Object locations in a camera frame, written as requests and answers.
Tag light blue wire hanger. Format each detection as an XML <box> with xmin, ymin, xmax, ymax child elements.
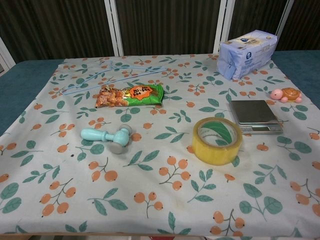
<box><xmin>61</xmin><ymin>60</ymin><xmax>169</xmax><ymax>96</ymax></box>

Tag small pink toy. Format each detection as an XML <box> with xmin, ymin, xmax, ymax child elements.
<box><xmin>271</xmin><ymin>87</ymin><xmax>303</xmax><ymax>104</ymax></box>

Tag light blue tissue pack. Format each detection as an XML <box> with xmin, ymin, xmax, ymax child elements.
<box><xmin>216</xmin><ymin>29</ymin><xmax>278</xmax><ymax>81</ymax></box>

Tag small digital scale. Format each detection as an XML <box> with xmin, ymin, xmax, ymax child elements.
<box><xmin>229</xmin><ymin>99</ymin><xmax>285</xmax><ymax>135</ymax></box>

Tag floral print tablecloth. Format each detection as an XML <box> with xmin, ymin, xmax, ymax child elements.
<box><xmin>0</xmin><ymin>53</ymin><xmax>320</xmax><ymax>237</ymax></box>

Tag yellow packing tape roll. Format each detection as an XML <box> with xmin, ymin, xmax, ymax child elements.
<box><xmin>191</xmin><ymin>116</ymin><xmax>243</xmax><ymax>166</ymax></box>

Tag green orange snack bag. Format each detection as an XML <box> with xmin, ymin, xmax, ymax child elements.
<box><xmin>94</xmin><ymin>83</ymin><xmax>165</xmax><ymax>109</ymax></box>

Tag dark folding screen white frames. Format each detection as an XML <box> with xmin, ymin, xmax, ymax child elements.
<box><xmin>0</xmin><ymin>0</ymin><xmax>320</xmax><ymax>63</ymax></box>

